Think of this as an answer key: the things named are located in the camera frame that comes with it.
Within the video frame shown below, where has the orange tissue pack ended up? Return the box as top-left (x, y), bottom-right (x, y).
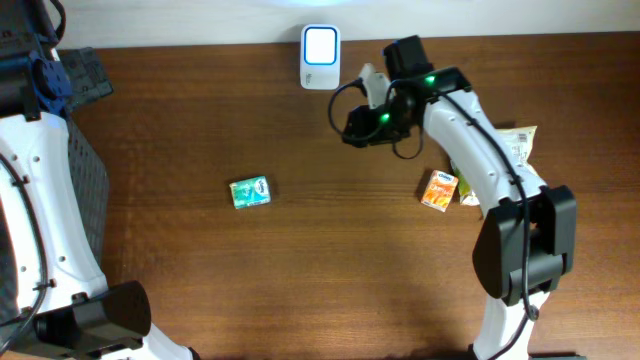
top-left (421, 170), bottom-right (459, 212)

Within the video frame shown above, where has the teal tissue pack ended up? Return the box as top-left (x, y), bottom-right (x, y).
top-left (229, 176), bottom-right (271, 209)

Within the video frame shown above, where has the yellow snack bag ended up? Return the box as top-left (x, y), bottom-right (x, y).
top-left (497, 126), bottom-right (538, 176)

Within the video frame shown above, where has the green juice carton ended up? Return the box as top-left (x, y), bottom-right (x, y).
top-left (450, 160), bottom-right (480, 206)

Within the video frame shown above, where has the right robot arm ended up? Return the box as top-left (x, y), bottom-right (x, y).
top-left (339, 36), bottom-right (577, 359)

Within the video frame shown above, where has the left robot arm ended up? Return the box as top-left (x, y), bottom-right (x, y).
top-left (1, 0), bottom-right (196, 359)

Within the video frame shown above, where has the white barcode scanner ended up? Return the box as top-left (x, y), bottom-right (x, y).
top-left (300, 24), bottom-right (341, 90)

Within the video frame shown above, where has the grey plastic mesh basket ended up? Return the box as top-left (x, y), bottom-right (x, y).
top-left (67, 120), bottom-right (109, 264)

